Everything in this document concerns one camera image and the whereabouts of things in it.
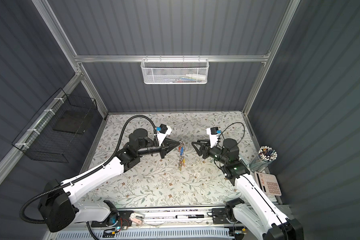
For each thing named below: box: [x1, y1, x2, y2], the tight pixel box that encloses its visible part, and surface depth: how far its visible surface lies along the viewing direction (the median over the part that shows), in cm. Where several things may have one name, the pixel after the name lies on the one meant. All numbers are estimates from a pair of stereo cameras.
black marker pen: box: [175, 214, 205, 219], surface depth 75 cm
